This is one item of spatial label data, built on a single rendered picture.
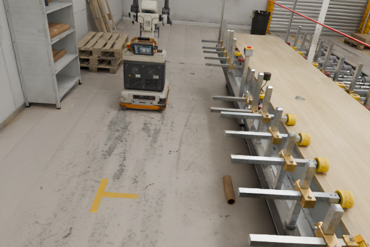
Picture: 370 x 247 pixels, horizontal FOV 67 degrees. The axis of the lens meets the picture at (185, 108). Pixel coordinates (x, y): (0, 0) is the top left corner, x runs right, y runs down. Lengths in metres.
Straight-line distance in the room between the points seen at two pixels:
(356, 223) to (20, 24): 3.65
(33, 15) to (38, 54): 0.46
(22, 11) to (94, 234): 2.58
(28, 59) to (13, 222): 2.05
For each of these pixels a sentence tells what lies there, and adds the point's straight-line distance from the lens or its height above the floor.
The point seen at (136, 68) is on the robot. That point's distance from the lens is 3.74.
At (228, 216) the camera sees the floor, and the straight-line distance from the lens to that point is 2.56.
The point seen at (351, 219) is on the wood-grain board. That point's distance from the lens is 1.54.
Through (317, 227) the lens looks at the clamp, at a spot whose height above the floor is 0.96.
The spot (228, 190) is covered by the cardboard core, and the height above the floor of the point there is 0.08.
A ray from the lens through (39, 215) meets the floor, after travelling 2.65.
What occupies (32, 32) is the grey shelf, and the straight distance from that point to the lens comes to 3.85.
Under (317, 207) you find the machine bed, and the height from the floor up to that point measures 0.71.
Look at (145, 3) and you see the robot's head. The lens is 3.97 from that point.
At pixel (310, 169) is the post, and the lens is 1.41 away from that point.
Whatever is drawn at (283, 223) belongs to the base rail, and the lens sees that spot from 1.66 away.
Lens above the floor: 1.87
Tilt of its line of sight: 27 degrees down
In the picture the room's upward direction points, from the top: 5 degrees clockwise
